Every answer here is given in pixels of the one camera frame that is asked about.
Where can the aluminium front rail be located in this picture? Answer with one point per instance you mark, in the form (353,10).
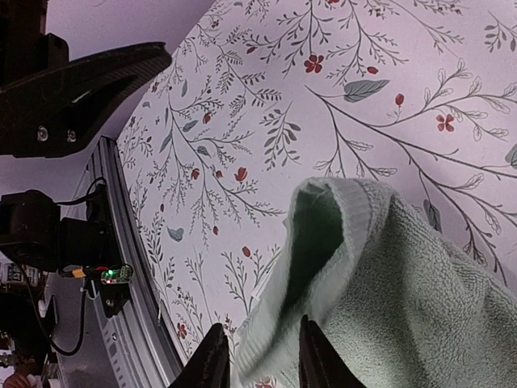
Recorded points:
(132,348)

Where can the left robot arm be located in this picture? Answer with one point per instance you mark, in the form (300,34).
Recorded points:
(30,229)

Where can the floral table mat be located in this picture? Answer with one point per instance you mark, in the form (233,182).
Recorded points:
(262,94)

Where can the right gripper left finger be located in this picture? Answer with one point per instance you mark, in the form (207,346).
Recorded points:
(209,365)

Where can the mint green towel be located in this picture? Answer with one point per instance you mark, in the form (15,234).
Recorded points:
(402,306)

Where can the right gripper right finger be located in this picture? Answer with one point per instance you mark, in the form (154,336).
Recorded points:
(320,366)

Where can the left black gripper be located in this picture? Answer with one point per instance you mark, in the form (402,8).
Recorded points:
(51,106)

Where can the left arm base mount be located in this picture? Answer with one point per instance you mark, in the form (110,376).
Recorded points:
(90,249)

